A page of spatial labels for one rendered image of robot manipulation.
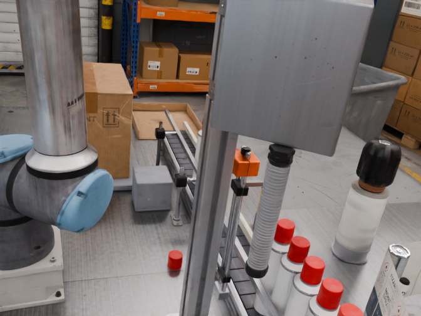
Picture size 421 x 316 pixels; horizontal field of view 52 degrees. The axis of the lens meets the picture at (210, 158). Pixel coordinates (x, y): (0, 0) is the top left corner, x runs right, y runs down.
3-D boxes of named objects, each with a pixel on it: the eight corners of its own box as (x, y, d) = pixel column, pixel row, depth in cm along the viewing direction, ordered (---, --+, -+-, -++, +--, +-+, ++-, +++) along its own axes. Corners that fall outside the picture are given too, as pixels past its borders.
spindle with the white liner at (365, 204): (375, 263, 104) (416, 150, 91) (343, 266, 102) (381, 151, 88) (354, 239, 112) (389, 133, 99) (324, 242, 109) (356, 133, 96)
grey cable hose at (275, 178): (270, 278, 65) (300, 153, 56) (249, 281, 64) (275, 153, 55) (261, 263, 68) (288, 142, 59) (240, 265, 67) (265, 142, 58)
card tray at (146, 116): (204, 139, 170) (205, 130, 168) (137, 140, 162) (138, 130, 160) (187, 111, 195) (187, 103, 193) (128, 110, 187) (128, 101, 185)
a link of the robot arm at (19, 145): (10, 183, 91) (2, 122, 85) (62, 200, 86) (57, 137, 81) (-41, 209, 81) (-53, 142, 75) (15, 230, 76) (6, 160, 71)
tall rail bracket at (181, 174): (198, 221, 119) (205, 168, 112) (172, 223, 117) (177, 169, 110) (195, 215, 122) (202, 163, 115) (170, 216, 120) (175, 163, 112)
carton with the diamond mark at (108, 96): (129, 179, 131) (133, 93, 120) (44, 181, 124) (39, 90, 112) (118, 137, 157) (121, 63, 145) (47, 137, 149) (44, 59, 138)
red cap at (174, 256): (176, 258, 104) (177, 247, 103) (184, 266, 102) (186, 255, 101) (164, 263, 102) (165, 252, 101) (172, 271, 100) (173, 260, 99)
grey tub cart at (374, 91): (321, 143, 402) (348, 38, 360) (381, 172, 360) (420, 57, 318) (253, 162, 348) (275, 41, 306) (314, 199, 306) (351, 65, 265)
